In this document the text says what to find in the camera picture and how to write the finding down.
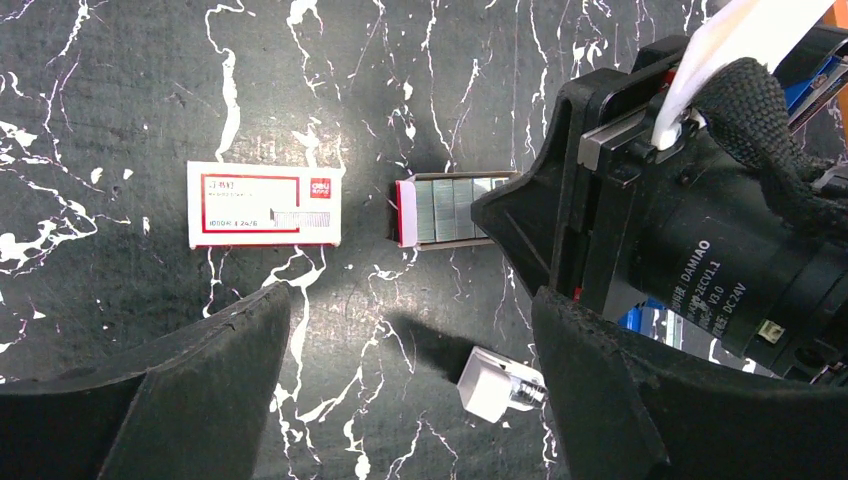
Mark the silver staple strip tray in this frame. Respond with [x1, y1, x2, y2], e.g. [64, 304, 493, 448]
[393, 171, 520, 251]

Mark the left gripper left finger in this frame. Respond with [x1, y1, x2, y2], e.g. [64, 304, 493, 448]
[1, 283, 291, 479]

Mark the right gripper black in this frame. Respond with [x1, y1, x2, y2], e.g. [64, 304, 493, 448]
[471, 26, 847, 384]

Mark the red white staple box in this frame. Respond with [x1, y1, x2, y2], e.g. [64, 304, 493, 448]
[186, 161, 345, 249]

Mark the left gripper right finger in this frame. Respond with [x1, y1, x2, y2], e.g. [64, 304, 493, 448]
[531, 287, 847, 479]

